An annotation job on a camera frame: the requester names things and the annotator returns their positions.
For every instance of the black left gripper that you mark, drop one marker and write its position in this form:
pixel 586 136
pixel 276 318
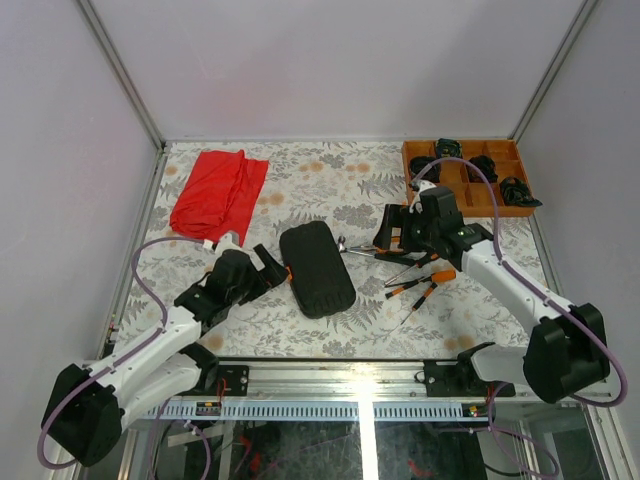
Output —
pixel 272 275

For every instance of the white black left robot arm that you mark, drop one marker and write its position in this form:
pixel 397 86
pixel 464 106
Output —
pixel 91 406

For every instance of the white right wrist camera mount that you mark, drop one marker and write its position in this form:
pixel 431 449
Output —
pixel 418 187

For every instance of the small orange black screwdriver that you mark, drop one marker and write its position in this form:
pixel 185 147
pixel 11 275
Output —
pixel 416 306

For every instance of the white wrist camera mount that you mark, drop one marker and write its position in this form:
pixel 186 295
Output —
pixel 230 242
pixel 418 187

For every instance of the steel claw hammer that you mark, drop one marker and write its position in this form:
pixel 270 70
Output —
pixel 358 250

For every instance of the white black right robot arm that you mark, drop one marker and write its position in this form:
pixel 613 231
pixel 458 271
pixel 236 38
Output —
pixel 564 354

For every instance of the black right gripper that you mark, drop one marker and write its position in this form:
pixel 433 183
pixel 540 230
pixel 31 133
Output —
pixel 397 216

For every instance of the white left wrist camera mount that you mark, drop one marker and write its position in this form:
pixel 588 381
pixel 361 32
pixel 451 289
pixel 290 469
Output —
pixel 230 242

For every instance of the large black handled screwdriver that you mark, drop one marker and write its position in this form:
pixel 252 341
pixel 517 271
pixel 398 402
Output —
pixel 438 277

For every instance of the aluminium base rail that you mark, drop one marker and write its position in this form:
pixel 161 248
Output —
pixel 431 390

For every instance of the black plastic tool case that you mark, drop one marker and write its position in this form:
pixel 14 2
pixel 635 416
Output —
pixel 319 281

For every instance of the red folded cloth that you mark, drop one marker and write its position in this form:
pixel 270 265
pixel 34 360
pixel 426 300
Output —
pixel 219 196

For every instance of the orange black pliers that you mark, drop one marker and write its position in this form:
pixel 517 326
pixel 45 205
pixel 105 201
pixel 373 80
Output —
pixel 404 258

